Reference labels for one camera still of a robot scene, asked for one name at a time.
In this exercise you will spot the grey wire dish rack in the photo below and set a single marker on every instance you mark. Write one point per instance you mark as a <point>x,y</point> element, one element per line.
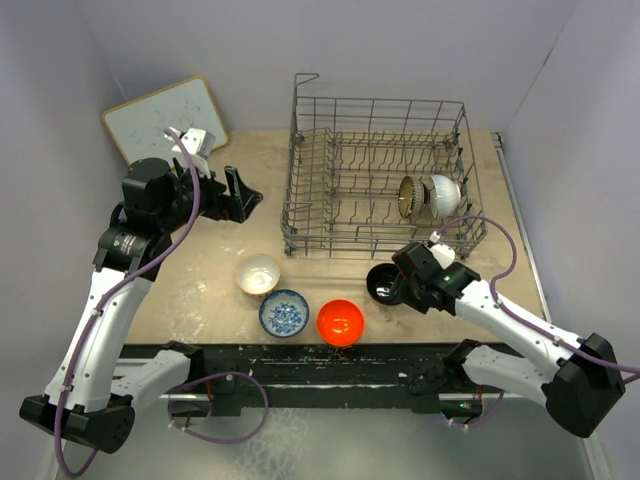
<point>347,158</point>

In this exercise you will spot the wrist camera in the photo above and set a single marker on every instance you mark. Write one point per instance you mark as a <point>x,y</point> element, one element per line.
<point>197,142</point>
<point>442,253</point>

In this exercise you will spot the beige white bowl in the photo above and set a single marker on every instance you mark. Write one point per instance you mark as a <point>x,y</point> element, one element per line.
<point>258,275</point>

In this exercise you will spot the small whiteboard with wood frame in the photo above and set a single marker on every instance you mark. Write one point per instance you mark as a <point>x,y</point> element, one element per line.
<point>137,127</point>

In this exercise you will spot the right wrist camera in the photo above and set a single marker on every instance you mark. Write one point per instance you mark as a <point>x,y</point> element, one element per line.
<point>442,253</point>

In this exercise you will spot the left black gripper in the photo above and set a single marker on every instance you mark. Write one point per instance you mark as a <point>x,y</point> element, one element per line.
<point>234,206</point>

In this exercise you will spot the white ceramic bowl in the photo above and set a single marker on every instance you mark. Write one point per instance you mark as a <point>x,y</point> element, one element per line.
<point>444,196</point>

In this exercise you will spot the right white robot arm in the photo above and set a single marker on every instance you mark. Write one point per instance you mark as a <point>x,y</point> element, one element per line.
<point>577,380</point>

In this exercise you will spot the brown rimmed cream bowl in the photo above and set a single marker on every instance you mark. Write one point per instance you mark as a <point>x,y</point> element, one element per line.
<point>413,196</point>

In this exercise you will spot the black glossy bowl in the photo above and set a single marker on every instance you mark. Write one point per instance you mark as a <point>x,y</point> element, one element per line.
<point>379,283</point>

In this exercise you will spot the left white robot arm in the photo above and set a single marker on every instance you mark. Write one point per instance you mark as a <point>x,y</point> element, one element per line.
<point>84,403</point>

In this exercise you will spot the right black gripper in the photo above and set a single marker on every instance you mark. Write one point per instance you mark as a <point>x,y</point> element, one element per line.
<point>400,288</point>

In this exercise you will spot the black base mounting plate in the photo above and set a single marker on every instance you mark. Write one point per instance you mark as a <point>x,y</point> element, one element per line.
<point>407,376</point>

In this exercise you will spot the blue white patterned bowl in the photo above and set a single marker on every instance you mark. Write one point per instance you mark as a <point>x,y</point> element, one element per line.
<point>284,313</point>

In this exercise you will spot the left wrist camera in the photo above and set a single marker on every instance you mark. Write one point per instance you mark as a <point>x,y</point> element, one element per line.
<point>197,142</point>

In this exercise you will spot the orange bowl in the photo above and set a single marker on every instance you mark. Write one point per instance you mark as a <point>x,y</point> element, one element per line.
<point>340,323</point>

